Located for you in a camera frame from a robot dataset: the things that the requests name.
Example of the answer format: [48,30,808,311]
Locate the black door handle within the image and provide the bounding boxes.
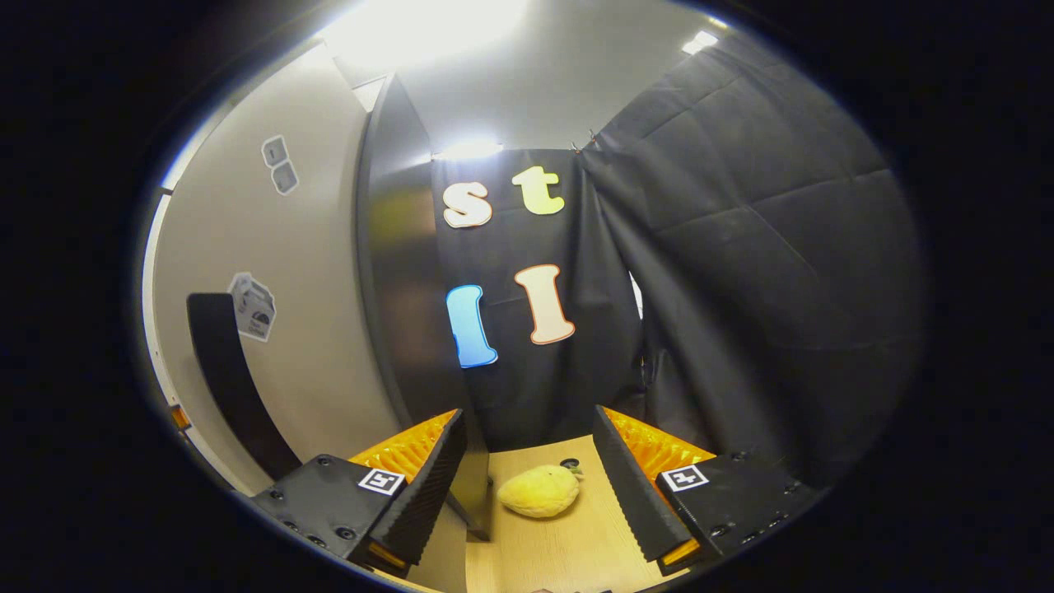
[187,292,302,481]

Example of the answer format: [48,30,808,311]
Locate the large ceiling light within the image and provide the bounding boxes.
[321,0,528,68]

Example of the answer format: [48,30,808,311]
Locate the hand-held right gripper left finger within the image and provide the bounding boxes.
[251,409,468,577]

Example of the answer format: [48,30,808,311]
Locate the yellow lemon plush toy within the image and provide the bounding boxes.
[497,458,584,519]

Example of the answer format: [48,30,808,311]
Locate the white shoe cabinet door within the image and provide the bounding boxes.
[144,41,466,593]

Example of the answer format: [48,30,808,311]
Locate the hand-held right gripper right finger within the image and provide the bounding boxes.
[593,405,824,577]

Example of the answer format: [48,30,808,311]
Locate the black backdrop cloth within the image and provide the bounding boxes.
[431,41,925,495]

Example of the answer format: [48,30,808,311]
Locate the small ceiling light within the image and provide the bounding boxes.
[436,140,503,161]

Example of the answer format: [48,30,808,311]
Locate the white and grey shoe cabinet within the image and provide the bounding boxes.
[356,72,495,542]

